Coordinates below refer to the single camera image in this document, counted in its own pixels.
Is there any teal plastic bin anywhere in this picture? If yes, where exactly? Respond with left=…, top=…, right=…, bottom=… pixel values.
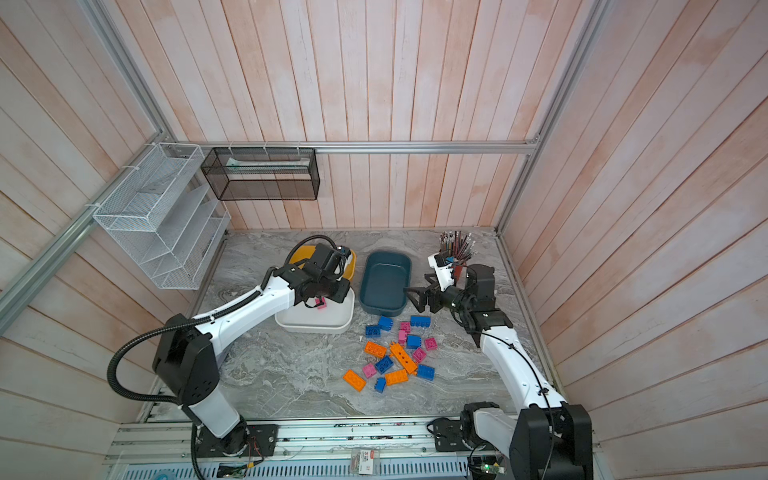
left=359, top=250, right=412, bottom=317

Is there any yellow plastic bin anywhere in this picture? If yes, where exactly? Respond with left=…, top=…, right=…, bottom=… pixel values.
left=289, top=245, right=356, bottom=281

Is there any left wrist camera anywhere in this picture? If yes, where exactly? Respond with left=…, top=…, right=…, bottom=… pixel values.
left=334, top=245, right=354, bottom=270

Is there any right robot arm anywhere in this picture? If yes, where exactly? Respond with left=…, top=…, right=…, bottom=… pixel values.
left=405, top=254, right=594, bottom=479

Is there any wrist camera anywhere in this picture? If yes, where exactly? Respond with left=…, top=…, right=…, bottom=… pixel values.
left=428, top=252, right=455, bottom=291
left=334, top=245, right=354, bottom=270

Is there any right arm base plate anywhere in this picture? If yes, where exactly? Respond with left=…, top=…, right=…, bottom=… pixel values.
left=426, top=417, right=479, bottom=452

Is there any black mesh wall basket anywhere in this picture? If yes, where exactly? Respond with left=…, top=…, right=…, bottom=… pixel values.
left=201, top=146, right=321, bottom=201

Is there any orange lego brick hollow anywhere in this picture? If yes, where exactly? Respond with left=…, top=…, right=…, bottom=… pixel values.
left=364, top=341, right=387, bottom=360

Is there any bundle of coloured pencils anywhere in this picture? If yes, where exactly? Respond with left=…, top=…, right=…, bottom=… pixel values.
left=440, top=230, right=475, bottom=266

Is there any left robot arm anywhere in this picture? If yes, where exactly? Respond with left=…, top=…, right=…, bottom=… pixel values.
left=106, top=234, right=351, bottom=455

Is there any white plastic bin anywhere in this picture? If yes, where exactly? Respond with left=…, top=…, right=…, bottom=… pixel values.
left=275, top=289, right=355, bottom=334

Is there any blue lego brick upright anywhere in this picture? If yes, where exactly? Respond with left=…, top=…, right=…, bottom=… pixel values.
left=378, top=316, right=394, bottom=331

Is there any orange lego brick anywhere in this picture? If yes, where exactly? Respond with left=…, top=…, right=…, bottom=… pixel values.
left=343, top=370, right=367, bottom=392
left=384, top=370, right=409, bottom=386

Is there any long orange lego plate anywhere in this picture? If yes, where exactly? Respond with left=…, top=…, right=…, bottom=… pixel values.
left=389, top=343, right=418, bottom=375

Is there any white wire mesh shelf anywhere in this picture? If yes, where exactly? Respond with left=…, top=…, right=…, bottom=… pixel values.
left=94, top=143, right=231, bottom=290

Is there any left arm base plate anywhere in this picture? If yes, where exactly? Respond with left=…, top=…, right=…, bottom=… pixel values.
left=193, top=422, right=279, bottom=459

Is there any small blue lego brick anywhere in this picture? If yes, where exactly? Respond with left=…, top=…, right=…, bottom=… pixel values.
left=374, top=377, right=387, bottom=393

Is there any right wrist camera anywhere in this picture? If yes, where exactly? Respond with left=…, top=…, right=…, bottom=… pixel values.
left=428, top=252, right=455, bottom=291

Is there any long blue lego brick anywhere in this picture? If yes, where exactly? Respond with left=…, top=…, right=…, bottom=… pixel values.
left=410, top=316, right=431, bottom=328

